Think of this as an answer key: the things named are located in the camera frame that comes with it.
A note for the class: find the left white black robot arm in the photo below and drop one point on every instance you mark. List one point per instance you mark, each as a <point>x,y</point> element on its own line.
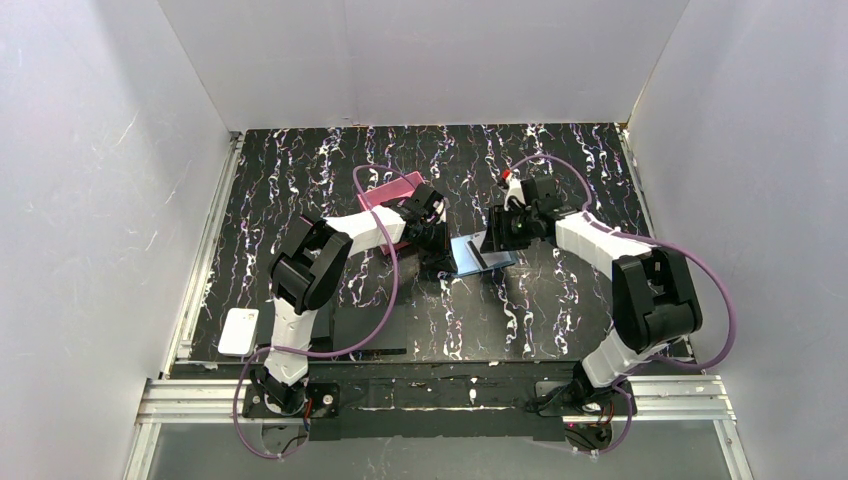
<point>308,268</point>

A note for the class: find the large black flat plate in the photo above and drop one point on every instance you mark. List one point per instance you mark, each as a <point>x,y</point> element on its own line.
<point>350,325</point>

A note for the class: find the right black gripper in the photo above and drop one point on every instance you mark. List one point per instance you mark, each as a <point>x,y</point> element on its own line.
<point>497,230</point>

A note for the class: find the aluminium front rail frame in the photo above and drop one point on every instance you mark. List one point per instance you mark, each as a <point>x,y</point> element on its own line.
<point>450,428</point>

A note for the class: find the aluminium left side rail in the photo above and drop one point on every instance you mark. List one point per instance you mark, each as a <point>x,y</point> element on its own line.
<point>181,341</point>

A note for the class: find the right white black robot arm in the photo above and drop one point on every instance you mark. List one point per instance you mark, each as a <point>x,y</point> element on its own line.
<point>653,298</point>

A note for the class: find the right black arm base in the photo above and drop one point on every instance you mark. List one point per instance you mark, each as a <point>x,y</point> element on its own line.
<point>552,399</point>

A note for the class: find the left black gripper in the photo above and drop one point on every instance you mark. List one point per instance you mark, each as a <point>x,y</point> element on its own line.
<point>436,240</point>

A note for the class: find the blue leather card holder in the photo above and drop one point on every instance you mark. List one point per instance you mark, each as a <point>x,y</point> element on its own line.
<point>470,260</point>

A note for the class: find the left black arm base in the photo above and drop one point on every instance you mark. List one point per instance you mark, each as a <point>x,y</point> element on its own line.
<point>313,401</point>

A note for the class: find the pink plastic tray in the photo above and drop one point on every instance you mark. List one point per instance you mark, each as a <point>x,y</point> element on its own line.
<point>391,195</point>

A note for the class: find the small black flat plate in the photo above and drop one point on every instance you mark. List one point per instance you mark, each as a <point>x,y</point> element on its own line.
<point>322,330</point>

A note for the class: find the white rectangular device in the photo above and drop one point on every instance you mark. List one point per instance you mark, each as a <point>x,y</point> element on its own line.
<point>238,332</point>

